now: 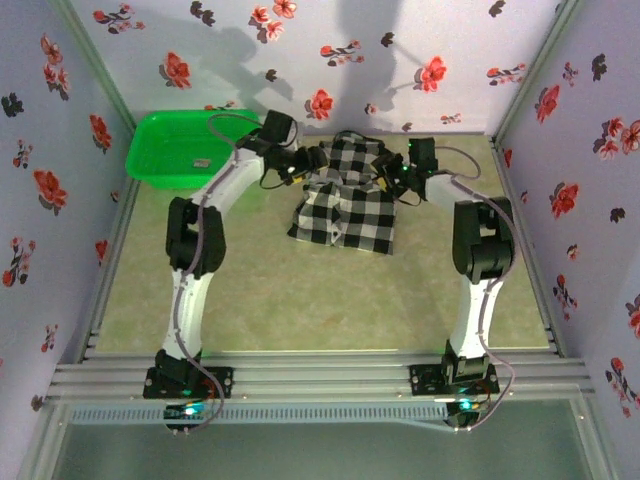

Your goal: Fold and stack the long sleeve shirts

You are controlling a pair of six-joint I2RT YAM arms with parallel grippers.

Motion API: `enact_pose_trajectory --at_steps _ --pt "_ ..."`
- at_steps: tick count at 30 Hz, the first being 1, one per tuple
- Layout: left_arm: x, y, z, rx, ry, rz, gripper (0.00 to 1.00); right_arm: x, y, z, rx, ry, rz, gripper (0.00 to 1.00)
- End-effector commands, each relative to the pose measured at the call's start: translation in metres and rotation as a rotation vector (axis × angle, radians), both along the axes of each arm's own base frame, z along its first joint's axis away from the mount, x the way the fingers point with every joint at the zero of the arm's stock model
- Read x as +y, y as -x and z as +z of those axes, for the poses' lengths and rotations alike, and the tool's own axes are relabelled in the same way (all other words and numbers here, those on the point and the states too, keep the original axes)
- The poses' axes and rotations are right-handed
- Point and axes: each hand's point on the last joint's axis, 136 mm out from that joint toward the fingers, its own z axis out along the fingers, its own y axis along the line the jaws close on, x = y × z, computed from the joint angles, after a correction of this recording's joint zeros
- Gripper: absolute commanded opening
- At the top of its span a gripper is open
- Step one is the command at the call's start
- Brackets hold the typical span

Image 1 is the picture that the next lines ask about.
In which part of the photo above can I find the black white checkered shirt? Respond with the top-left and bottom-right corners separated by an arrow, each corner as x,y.
286,130 -> 401,257

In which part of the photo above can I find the green plastic basket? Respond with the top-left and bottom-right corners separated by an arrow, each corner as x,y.
124,109 -> 264,191

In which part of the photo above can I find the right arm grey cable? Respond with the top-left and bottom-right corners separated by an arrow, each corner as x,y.
432,144 -> 516,361

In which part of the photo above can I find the aluminium corner post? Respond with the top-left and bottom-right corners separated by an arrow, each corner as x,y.
52,0 -> 149,149
489,0 -> 586,149

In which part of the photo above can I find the aluminium side rail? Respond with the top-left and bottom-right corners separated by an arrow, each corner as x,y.
77,142 -> 151,361

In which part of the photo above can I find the aluminium rail beam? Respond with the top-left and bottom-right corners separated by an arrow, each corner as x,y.
47,349 -> 594,401

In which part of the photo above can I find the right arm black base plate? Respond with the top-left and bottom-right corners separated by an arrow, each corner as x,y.
408,363 -> 500,396

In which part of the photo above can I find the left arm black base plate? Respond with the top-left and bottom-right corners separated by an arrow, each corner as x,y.
143,366 -> 235,400

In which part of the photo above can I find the right arm thin base wire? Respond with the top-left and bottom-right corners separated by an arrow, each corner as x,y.
452,359 -> 520,434

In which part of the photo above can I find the arm thin base wire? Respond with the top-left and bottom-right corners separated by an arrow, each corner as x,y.
172,372 -> 229,436
452,359 -> 520,434

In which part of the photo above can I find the left arm thin base wire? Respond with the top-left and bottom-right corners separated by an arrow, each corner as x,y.
172,372 -> 229,436

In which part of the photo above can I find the grey slotted cable duct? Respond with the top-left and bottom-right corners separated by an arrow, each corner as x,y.
67,403 -> 449,426

